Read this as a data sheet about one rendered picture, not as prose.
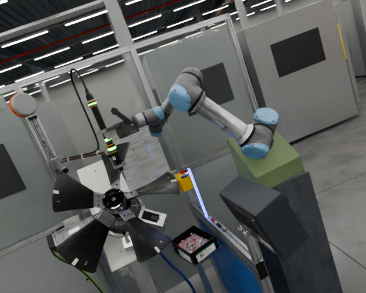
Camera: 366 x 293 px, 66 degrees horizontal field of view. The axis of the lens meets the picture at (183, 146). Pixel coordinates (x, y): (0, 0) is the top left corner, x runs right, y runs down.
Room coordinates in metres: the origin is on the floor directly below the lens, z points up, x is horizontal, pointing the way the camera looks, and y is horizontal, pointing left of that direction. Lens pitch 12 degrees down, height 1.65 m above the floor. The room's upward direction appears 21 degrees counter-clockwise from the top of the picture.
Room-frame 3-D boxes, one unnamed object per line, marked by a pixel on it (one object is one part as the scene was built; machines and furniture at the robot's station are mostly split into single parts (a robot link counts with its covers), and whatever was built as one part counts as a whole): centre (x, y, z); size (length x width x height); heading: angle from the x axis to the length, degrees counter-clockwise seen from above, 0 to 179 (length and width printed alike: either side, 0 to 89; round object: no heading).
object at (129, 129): (1.49, 0.25, 1.54); 0.12 x 0.08 x 0.09; 104
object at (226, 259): (1.45, -0.02, 0.45); 0.82 x 0.01 x 0.66; 14
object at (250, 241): (1.04, -0.12, 0.96); 0.03 x 0.03 x 0.20; 14
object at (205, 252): (1.35, 0.13, 0.84); 0.22 x 0.17 x 0.07; 27
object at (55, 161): (1.88, 0.82, 1.45); 0.10 x 0.07 x 0.08; 49
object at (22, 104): (1.94, 0.89, 1.88); 0.17 x 0.15 x 0.16; 104
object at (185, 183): (1.84, 0.07, 1.02); 0.16 x 0.10 x 0.11; 14
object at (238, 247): (1.45, -0.02, 0.82); 0.90 x 0.04 x 0.08; 14
